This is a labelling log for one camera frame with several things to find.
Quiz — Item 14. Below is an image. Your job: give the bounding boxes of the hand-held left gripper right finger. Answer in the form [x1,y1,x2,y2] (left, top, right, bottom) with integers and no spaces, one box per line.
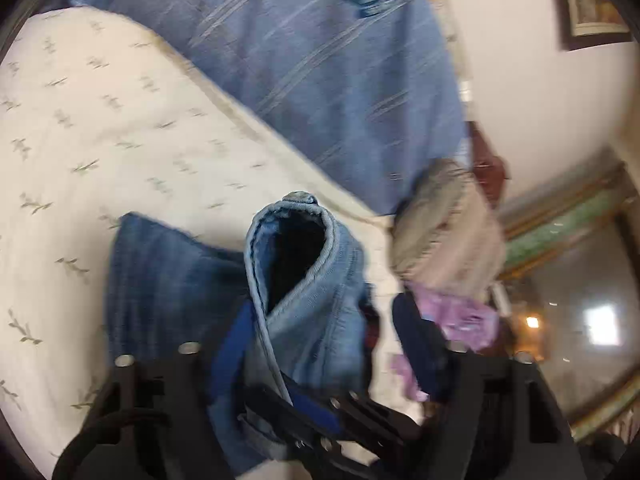
[392,292,586,480]

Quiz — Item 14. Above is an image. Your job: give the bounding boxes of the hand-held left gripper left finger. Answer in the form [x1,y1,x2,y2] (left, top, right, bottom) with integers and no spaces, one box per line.
[52,300,261,480]

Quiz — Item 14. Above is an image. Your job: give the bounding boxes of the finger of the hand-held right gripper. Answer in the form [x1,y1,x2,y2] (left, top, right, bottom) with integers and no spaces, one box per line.
[327,390,426,461]
[242,382,347,461]

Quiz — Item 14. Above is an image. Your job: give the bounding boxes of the blue denim pants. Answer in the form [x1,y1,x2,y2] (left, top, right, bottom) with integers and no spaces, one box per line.
[105,191,381,476]

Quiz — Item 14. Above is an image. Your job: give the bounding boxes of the purple blanket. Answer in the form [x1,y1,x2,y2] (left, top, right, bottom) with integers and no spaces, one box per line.
[390,282,501,403]

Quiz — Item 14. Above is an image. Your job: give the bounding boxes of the beige knitted cloth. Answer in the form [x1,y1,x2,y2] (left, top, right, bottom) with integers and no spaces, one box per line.
[390,157,508,296]

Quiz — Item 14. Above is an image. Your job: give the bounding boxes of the glass door pane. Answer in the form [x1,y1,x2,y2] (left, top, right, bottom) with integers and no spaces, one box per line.
[510,220,640,411]

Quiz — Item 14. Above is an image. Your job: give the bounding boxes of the gold framed mirror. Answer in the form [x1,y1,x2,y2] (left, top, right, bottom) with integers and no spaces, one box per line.
[500,157,640,441]

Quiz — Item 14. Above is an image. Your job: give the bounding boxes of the maroon cloth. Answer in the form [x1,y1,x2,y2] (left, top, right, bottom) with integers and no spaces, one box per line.
[467,122,511,211]

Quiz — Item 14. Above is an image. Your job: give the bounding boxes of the cream leaf-print bed sheet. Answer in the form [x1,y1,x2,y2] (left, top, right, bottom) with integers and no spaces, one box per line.
[0,5,431,480]

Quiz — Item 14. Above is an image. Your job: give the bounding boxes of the black cable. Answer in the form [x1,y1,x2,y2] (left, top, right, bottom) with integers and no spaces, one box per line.
[52,407,171,480]

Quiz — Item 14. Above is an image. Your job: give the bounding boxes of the dark framed wall picture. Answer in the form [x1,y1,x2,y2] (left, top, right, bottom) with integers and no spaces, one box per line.
[545,0,633,52]

